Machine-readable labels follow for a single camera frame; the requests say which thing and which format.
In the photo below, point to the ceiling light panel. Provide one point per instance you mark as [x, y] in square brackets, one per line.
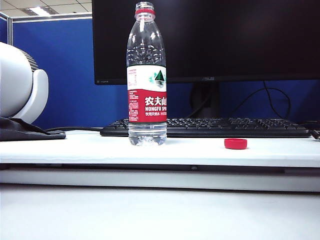
[38, 11]

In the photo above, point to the white desk fan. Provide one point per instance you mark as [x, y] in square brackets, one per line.
[15, 80]

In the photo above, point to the clear plastic water bottle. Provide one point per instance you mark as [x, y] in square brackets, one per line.
[147, 80]

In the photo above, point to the red plastic bottle cap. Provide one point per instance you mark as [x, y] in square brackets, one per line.
[235, 144]

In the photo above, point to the black computer monitor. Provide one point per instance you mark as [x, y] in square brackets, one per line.
[237, 37]

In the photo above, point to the white foam board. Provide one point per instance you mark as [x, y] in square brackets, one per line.
[175, 153]

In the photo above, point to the black computer keyboard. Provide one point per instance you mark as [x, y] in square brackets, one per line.
[226, 126]

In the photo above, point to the dark grey cloth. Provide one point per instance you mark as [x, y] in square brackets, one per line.
[20, 131]

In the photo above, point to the silver partition frame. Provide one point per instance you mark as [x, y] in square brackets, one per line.
[10, 30]

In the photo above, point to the black monitor stand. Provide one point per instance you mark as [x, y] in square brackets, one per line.
[205, 100]

